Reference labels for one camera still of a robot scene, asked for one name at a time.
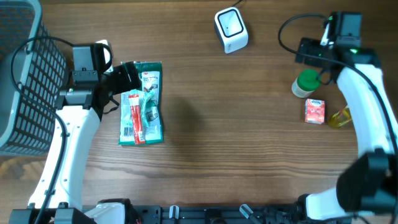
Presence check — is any red stick packet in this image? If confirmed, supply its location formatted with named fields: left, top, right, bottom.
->
left=129, top=94, right=146, bottom=144

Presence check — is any green 3M package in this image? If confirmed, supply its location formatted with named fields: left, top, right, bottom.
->
left=119, top=62, right=164, bottom=146

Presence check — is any teal plastic packet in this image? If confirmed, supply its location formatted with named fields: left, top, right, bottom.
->
left=130, top=90, right=155, bottom=127

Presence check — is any green lid jar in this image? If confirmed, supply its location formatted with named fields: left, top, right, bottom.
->
left=292, top=69, right=320, bottom=98

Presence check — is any red tissue pack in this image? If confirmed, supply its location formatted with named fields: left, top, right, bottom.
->
left=304, top=99, right=325, bottom=124

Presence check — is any yellow liquid bottle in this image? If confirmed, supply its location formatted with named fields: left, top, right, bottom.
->
left=328, top=106, right=352, bottom=128

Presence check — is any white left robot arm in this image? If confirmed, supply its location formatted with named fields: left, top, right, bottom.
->
left=1, top=36, right=141, bottom=223

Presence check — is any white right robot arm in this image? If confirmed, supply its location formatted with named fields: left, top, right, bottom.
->
left=294, top=12, right=397, bottom=222

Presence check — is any white barcode scanner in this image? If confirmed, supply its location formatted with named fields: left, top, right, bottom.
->
left=214, top=7, right=249, bottom=54

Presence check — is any grey mesh basket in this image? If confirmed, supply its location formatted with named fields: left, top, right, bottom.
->
left=1, top=1, right=68, bottom=156

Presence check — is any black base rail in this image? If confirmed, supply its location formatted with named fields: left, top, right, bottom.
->
left=133, top=203, right=352, bottom=224

